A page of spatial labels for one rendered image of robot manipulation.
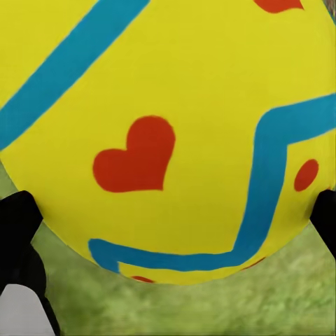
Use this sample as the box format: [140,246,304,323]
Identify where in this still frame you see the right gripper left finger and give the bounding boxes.
[0,190,43,295]

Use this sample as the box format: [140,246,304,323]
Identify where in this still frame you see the wicker basket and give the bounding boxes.
[322,0,336,24]

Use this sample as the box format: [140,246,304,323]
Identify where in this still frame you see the easter egg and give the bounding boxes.
[0,0,336,285]

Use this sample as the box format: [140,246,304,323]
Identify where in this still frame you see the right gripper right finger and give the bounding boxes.
[309,190,336,259]

